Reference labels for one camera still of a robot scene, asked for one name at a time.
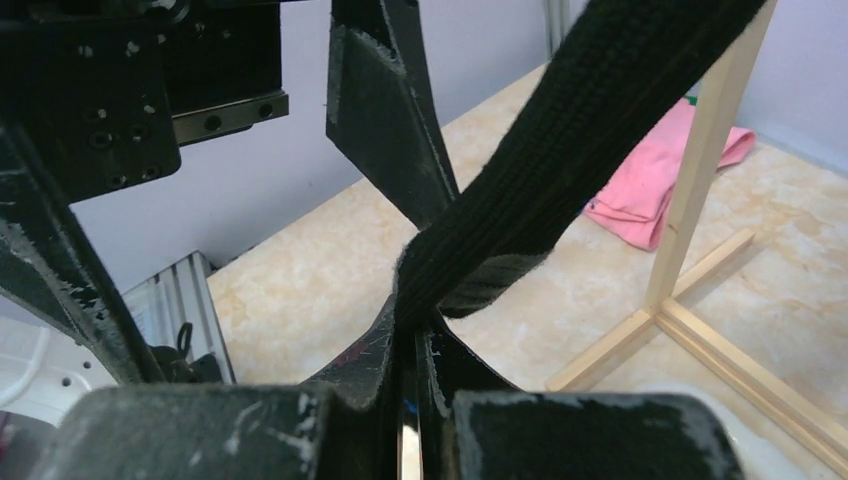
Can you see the wooden drying rack frame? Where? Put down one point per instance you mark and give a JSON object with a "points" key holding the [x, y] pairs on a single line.
{"points": [[718, 103]]}

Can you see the pink cloth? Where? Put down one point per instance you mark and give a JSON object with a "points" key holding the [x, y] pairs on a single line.
{"points": [[635, 202]]}

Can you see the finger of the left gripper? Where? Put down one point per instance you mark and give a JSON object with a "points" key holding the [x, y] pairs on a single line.
{"points": [[380, 112]]}

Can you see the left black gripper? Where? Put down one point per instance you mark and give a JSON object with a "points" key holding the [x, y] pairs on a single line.
{"points": [[110, 91]]}

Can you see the white plastic basket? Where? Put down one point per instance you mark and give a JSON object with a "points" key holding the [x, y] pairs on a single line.
{"points": [[760, 458]]}

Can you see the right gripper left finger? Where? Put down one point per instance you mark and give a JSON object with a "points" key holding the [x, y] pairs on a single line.
{"points": [[341, 423]]}

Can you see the black sock with grey patches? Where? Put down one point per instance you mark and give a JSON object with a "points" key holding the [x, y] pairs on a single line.
{"points": [[618, 71]]}

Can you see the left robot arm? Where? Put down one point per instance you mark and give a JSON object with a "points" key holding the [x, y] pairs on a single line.
{"points": [[49, 268]]}

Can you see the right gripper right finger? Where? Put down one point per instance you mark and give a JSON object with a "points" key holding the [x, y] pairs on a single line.
{"points": [[477, 425]]}

